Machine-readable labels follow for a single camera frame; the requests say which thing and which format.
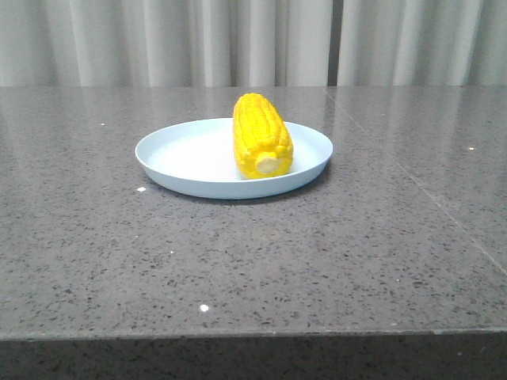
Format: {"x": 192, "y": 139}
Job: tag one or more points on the light blue round plate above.
{"x": 196, "y": 158}

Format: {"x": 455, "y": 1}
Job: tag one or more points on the grey pleated curtain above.
{"x": 430, "y": 43}
{"x": 166, "y": 43}

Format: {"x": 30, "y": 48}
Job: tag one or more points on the yellow corn cob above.
{"x": 263, "y": 146}

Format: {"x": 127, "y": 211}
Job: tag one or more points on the grey pleated curtain right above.
{"x": 430, "y": 43}

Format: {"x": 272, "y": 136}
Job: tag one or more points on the grey pleated curtain left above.
{"x": 166, "y": 43}

